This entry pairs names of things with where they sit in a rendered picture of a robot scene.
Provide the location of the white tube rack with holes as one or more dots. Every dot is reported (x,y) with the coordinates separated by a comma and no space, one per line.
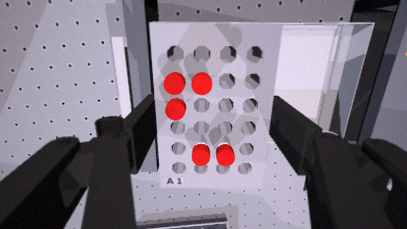
(242,62)

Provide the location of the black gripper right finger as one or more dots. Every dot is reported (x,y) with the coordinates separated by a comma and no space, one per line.
(341,193)

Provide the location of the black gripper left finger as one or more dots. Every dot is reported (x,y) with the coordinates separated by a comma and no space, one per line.
(30,196)

